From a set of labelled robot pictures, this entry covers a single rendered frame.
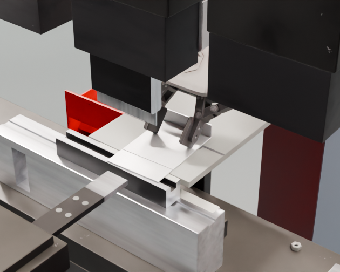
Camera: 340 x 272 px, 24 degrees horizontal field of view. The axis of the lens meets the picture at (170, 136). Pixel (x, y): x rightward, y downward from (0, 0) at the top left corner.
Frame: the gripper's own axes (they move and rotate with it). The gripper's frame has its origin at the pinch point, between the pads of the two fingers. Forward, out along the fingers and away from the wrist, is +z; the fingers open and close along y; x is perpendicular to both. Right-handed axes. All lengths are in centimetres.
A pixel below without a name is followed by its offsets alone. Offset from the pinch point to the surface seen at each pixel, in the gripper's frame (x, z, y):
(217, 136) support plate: 5.2, -1.3, 4.4
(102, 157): -5.2, 7.7, -5.2
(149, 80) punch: -15.0, -3.7, 3.4
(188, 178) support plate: -2.8, 5.6, 7.1
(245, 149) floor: 167, -8, -67
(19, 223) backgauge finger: -22.2, 17.6, -0.4
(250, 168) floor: 161, -2, -59
